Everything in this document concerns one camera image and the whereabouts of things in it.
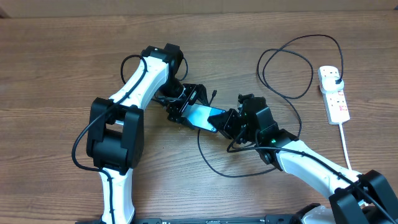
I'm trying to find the black USB charging cable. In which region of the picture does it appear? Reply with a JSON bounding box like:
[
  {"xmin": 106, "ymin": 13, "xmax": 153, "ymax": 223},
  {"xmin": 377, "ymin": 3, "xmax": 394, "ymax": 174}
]
[{"xmin": 197, "ymin": 34, "xmax": 345, "ymax": 179}]

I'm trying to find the white power strip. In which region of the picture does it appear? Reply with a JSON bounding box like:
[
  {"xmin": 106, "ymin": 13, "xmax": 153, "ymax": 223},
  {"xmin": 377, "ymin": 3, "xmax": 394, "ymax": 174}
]
[{"xmin": 318, "ymin": 65, "xmax": 350, "ymax": 124}]

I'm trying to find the white charger plug adapter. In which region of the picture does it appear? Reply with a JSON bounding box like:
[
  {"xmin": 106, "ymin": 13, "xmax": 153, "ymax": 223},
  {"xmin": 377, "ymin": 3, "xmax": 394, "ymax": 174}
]
[{"xmin": 320, "ymin": 77, "xmax": 345, "ymax": 94}]

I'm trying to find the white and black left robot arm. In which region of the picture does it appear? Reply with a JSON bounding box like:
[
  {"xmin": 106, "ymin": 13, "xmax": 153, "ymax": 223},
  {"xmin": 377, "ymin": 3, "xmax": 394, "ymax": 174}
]
[{"xmin": 71, "ymin": 44, "xmax": 214, "ymax": 223}]

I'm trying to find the Samsung Galaxy smartphone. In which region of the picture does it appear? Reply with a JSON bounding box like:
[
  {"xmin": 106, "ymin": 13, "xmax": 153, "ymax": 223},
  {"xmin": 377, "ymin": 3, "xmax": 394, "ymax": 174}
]
[{"xmin": 182, "ymin": 103, "xmax": 225, "ymax": 133}]

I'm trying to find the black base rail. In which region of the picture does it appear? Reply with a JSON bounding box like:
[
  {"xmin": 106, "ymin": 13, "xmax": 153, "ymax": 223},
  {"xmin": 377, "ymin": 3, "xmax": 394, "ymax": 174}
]
[{"xmin": 131, "ymin": 213, "xmax": 303, "ymax": 224}]

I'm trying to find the white power strip cord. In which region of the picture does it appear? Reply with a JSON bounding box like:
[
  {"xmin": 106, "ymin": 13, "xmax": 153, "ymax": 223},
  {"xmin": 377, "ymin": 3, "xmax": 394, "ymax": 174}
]
[{"xmin": 338, "ymin": 123, "xmax": 353, "ymax": 170}]

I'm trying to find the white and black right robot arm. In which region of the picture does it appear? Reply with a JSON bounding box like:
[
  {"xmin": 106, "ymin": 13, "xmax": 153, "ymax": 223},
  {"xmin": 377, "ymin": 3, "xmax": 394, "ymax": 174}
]
[{"xmin": 208, "ymin": 95, "xmax": 397, "ymax": 223}]

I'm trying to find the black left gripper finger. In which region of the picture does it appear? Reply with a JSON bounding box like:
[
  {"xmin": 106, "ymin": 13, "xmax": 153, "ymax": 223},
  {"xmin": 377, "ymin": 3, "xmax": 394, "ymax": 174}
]
[
  {"xmin": 194, "ymin": 84, "xmax": 210, "ymax": 106},
  {"xmin": 167, "ymin": 114, "xmax": 195, "ymax": 129}
]

